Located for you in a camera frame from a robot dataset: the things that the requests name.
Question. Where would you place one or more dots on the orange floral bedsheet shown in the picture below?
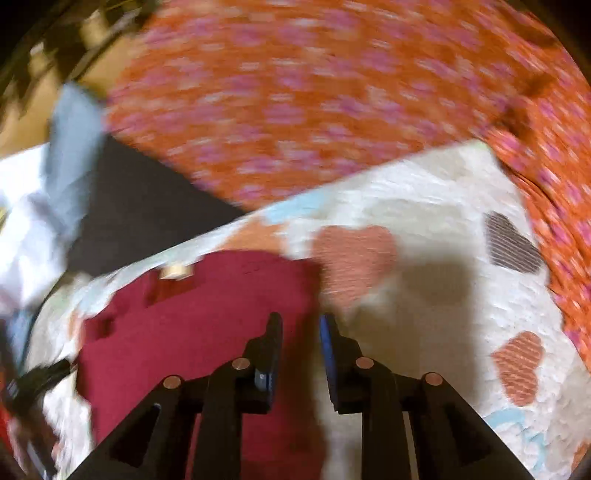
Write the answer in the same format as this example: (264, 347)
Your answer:
(300, 92)

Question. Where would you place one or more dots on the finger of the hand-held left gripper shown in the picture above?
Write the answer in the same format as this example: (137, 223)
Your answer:
(44, 374)

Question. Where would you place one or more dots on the light blue cloth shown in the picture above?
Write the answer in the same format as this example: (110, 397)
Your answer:
(74, 147)

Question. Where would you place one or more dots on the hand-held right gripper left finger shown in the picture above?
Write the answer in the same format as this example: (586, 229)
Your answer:
(273, 364)

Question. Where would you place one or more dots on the maroon small garment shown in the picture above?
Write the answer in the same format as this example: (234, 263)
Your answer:
(194, 323)

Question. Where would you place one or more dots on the white cloth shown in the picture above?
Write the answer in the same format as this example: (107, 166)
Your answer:
(27, 221)

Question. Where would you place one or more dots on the dark cloth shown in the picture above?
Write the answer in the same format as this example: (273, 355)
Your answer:
(138, 207)

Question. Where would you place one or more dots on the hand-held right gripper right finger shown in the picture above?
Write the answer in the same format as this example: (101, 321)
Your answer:
(328, 355)

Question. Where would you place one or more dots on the white heart print blanket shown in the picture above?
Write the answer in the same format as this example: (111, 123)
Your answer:
(438, 240)

